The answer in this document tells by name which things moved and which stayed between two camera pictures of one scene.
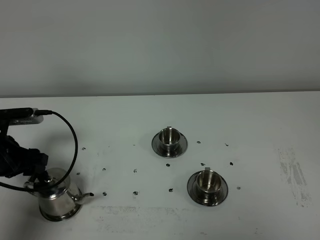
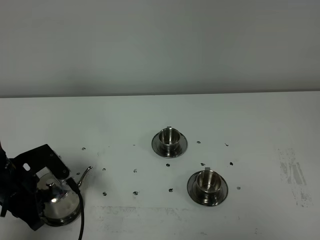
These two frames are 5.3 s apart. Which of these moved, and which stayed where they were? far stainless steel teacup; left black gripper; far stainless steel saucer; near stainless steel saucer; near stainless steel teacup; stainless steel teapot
Moved: stainless steel teapot; left black gripper
Stayed: far stainless steel saucer; near stainless steel teacup; far stainless steel teacup; near stainless steel saucer
